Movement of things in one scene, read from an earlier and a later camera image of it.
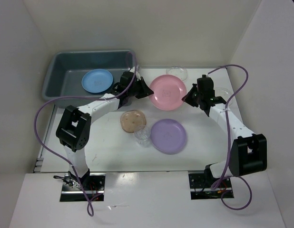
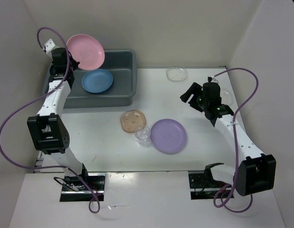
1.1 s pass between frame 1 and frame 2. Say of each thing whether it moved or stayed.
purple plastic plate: stayed
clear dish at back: stayed
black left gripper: moved
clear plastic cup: stayed
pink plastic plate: moved
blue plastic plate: stayed
